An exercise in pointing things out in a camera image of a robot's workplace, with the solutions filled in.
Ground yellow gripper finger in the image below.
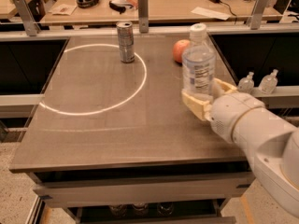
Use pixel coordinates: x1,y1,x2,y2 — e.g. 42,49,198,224
212,78,237,97
181,90,212,121

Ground small clear bottle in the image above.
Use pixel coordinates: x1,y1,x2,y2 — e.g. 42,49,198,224
237,72,254,93
258,69,278,94

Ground small clear bottle left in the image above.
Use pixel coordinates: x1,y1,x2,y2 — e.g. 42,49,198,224
237,72,254,93

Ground red apple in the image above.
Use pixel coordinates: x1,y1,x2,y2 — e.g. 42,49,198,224
172,39,190,63

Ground black sunglasses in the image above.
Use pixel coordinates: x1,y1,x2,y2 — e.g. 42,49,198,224
109,1,134,14

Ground grey drawer front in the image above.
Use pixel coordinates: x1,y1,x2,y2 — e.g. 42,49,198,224
34,172,254,208

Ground small clear bottle right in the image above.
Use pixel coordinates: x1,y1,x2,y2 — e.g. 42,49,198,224
258,69,278,94

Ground silver drink can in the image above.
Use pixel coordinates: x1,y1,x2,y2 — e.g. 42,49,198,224
117,21,135,63

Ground white paper sheet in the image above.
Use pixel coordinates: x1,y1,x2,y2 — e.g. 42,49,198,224
192,7,230,21

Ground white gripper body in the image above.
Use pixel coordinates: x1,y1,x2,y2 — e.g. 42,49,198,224
210,92,265,144

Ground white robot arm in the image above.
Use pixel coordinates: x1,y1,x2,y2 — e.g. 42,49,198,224
181,78,299,217

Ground metal bracket post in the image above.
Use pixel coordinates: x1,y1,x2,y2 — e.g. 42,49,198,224
138,0,149,33
249,0,269,30
12,0,40,36

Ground small paper card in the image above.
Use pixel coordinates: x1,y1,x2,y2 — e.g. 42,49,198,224
50,4,77,16

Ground right metal bracket post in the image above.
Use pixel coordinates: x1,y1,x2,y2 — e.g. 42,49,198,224
249,0,269,30

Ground middle metal bracket post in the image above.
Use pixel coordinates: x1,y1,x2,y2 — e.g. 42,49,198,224
138,0,149,33

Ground clear blue-label plastic bottle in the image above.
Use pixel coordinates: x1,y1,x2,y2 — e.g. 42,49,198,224
182,23,216,101

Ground left metal bracket post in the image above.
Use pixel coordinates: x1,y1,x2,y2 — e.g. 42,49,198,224
12,0,40,36

